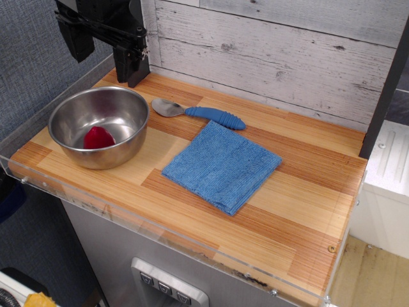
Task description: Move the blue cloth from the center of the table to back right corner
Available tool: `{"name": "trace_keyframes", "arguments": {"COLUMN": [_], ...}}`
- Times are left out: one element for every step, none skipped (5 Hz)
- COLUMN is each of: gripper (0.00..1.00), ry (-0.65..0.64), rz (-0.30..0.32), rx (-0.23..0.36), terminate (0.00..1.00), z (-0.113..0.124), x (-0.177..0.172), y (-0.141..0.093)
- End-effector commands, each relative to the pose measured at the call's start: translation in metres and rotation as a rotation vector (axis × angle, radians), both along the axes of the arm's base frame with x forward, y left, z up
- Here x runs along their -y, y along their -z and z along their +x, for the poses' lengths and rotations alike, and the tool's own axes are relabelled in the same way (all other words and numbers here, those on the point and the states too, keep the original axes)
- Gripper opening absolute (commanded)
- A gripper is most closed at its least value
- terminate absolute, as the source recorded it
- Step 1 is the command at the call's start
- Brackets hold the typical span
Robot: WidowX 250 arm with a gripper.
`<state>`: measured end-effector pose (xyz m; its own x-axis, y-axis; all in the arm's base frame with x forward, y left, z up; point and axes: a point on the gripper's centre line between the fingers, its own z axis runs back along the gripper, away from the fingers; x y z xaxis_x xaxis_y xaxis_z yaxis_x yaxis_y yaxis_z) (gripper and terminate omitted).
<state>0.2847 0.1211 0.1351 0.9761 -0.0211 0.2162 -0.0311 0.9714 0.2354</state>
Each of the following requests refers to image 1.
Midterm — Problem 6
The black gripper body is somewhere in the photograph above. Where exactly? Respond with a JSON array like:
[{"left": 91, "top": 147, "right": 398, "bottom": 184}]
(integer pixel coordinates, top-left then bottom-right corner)
[{"left": 55, "top": 1, "right": 137, "bottom": 50}]

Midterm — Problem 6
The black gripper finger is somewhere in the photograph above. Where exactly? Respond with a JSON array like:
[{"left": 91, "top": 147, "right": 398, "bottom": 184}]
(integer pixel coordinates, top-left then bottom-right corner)
[
  {"left": 62, "top": 24, "right": 95, "bottom": 63},
  {"left": 113, "top": 44, "right": 140, "bottom": 83}
]

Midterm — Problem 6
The blue handled metal spoon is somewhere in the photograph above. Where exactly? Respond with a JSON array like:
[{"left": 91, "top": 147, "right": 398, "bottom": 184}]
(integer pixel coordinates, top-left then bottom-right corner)
[{"left": 151, "top": 98, "right": 246, "bottom": 130}]

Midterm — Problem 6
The blue cloth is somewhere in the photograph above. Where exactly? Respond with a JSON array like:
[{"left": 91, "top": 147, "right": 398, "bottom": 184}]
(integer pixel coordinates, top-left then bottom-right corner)
[{"left": 162, "top": 121, "right": 282, "bottom": 216}]

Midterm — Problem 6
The yellow black object corner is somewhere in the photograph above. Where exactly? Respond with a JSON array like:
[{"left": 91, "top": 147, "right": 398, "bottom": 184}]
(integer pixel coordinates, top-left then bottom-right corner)
[{"left": 0, "top": 287, "right": 58, "bottom": 307}]

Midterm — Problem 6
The stainless steel bowl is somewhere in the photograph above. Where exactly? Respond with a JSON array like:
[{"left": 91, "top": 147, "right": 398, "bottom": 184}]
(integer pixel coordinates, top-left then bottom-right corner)
[{"left": 48, "top": 86, "right": 150, "bottom": 169}]

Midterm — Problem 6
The red plastic toy fruit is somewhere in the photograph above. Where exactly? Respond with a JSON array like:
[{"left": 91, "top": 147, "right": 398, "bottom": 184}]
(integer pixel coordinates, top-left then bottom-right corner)
[{"left": 83, "top": 126, "right": 116, "bottom": 150}]

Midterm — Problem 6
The stainless steel cabinet front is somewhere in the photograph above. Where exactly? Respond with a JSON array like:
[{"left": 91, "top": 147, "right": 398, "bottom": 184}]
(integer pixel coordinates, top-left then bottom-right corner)
[{"left": 63, "top": 201, "right": 323, "bottom": 306}]

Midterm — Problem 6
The silver dispenser button panel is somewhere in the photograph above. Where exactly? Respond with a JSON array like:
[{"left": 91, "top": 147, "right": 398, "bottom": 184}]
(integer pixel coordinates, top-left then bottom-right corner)
[{"left": 131, "top": 257, "right": 210, "bottom": 306}]

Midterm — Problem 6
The clear acrylic table guard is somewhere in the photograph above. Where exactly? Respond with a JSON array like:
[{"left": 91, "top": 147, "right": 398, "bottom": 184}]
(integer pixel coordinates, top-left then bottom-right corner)
[{"left": 1, "top": 73, "right": 367, "bottom": 306}]

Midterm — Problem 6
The white side cabinet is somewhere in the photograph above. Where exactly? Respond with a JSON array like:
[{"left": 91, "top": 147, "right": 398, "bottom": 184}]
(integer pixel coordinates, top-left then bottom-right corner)
[{"left": 350, "top": 120, "right": 408, "bottom": 258}]

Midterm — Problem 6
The dark left frame post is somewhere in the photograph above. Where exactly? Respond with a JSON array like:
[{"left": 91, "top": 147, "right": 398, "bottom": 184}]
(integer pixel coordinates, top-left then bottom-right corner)
[{"left": 128, "top": 1, "right": 150, "bottom": 88}]

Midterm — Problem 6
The dark frame post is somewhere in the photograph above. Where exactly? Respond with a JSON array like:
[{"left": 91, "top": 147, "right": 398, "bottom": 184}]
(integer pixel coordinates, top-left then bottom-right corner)
[
  {"left": 359, "top": 20, "right": 408, "bottom": 159},
  {"left": 128, "top": 1, "right": 150, "bottom": 88}
]

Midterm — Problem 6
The dark right frame post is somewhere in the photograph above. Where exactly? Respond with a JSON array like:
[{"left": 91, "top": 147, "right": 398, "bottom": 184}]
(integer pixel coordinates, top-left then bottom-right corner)
[{"left": 359, "top": 20, "right": 408, "bottom": 159}]

